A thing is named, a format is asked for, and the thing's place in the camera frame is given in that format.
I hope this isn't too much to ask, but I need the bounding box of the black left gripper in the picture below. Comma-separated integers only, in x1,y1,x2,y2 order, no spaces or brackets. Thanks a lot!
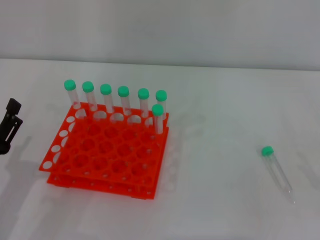
0,98,24,155

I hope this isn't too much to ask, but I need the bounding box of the clear test tube green cap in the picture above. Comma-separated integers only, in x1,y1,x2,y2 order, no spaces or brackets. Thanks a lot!
117,85,133,117
155,90,168,121
63,79,81,111
137,87,151,118
99,83,115,115
81,80,99,113
261,145,297,205
151,103,165,136

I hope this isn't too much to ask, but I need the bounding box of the orange plastic test tube rack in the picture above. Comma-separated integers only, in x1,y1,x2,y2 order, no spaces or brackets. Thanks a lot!
38,101,171,201

